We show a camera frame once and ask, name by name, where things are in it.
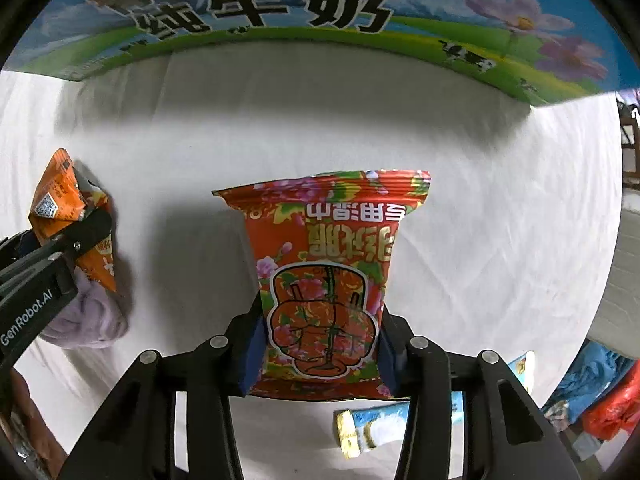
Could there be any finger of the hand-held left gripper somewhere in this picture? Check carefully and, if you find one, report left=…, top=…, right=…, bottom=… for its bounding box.
left=0, top=178, right=114, bottom=286

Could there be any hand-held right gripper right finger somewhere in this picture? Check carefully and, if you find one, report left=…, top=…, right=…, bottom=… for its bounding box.
left=376, top=305, right=584, bottom=480

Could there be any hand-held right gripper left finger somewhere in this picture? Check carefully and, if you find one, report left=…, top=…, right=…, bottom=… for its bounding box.
left=59, top=305, right=266, bottom=480

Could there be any orange snack packet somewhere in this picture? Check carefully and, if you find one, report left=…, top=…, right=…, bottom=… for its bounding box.
left=28, top=148, right=119, bottom=295

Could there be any red floral snack packet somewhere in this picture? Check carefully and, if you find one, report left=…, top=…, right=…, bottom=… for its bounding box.
left=212, top=170, right=432, bottom=401

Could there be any lavender soft cloth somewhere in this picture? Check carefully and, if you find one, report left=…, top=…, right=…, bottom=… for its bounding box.
left=41, top=270, right=130, bottom=351

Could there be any light blue snack packet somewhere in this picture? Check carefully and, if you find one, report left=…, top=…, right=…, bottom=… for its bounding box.
left=334, top=351, right=537, bottom=460

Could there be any brown snack packet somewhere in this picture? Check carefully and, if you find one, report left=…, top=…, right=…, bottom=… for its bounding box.
left=9, top=367, right=68, bottom=480

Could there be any blue bag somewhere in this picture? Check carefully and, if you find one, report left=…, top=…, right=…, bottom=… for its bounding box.
left=542, top=341, right=636, bottom=421

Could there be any red plastic bag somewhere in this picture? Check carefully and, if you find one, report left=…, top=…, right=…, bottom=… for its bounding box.
left=580, top=360, right=640, bottom=442

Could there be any printed milk carton box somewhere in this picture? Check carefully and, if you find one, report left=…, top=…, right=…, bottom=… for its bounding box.
left=2, top=0, right=621, bottom=107

